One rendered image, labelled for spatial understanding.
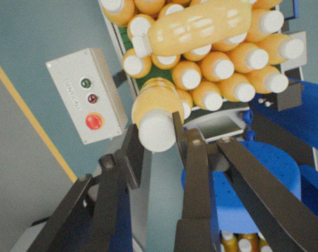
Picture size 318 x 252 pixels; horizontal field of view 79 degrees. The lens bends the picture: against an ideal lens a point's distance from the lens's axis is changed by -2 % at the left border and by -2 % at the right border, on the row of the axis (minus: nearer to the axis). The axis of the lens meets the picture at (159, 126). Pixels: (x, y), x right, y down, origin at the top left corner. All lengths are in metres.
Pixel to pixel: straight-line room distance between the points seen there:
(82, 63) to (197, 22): 0.24
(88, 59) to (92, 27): 1.16
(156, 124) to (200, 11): 0.23
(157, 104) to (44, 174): 1.98
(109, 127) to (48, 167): 1.65
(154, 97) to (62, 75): 0.28
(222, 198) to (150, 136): 0.30
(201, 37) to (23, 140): 1.87
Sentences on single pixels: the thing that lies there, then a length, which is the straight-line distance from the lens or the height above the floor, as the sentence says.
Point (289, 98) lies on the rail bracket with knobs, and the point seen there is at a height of 1.00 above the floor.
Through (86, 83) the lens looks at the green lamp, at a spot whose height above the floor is 1.11.
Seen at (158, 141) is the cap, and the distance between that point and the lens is 0.20.
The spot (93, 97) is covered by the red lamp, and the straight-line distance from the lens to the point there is 0.45.
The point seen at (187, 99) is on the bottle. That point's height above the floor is 1.07.
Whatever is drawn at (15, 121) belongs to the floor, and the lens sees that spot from 2.02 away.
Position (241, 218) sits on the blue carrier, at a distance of 0.46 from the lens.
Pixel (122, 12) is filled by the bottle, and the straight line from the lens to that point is 0.46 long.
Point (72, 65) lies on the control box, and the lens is 0.46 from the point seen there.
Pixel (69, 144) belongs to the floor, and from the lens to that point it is 1.87.
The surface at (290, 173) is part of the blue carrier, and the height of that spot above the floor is 1.16.
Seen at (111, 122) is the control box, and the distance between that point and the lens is 0.46.
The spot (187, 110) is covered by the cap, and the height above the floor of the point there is 1.10.
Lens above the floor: 1.52
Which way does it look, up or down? 69 degrees down
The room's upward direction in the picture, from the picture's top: 180 degrees counter-clockwise
